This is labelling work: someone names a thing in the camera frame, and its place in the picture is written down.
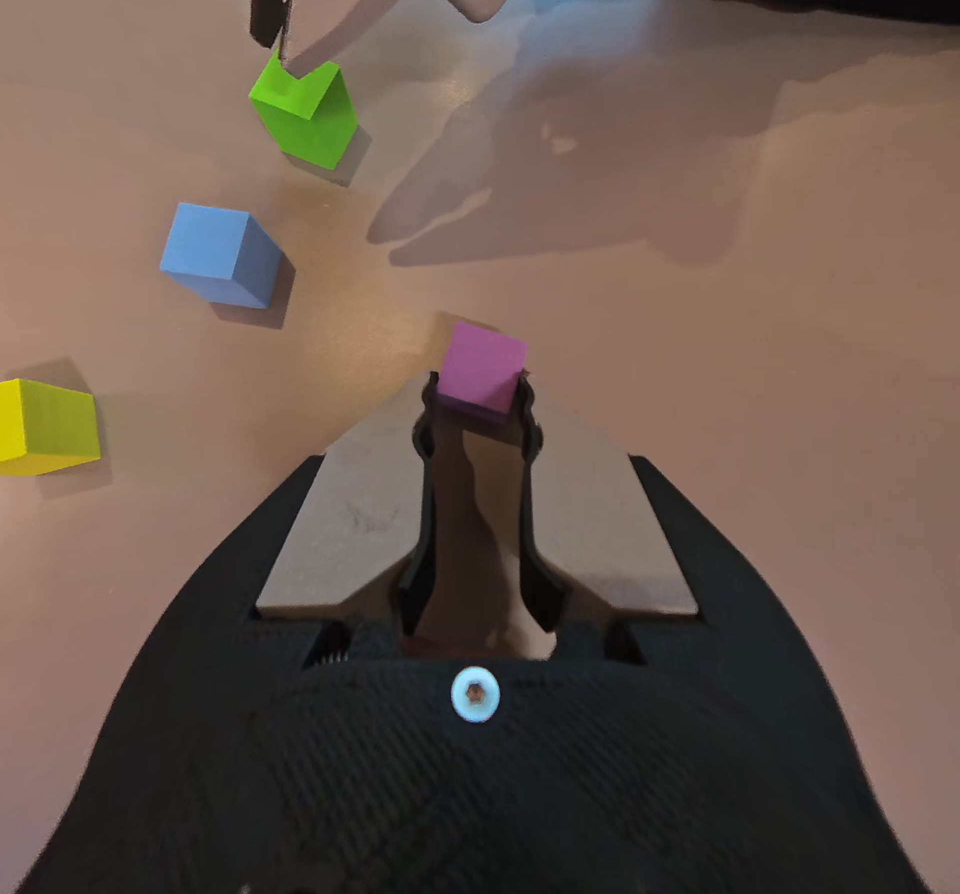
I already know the green foam cube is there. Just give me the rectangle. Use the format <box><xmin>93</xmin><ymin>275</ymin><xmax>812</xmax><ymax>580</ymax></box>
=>
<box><xmin>248</xmin><ymin>52</ymin><xmax>359</xmax><ymax>171</ymax></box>

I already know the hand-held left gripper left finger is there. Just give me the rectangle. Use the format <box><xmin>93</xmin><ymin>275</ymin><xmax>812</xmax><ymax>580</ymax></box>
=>
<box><xmin>256</xmin><ymin>371</ymin><xmax>444</xmax><ymax>638</ymax></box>

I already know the yellow foam cube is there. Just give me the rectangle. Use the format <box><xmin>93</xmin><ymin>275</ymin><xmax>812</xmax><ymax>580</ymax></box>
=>
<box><xmin>0</xmin><ymin>378</ymin><xmax>102</xmax><ymax>477</ymax></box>

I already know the light blue foam cube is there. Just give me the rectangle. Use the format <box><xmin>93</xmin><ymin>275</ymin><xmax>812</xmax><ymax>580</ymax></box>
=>
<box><xmin>159</xmin><ymin>202</ymin><xmax>284</xmax><ymax>310</ymax></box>

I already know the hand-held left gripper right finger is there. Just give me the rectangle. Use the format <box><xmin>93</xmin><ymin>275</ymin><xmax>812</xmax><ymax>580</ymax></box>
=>
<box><xmin>516</xmin><ymin>375</ymin><xmax>700</xmax><ymax>634</ymax></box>

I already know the purple foam cube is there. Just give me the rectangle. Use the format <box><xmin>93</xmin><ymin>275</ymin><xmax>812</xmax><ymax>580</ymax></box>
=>
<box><xmin>436</xmin><ymin>321</ymin><xmax>530</xmax><ymax>426</ymax></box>

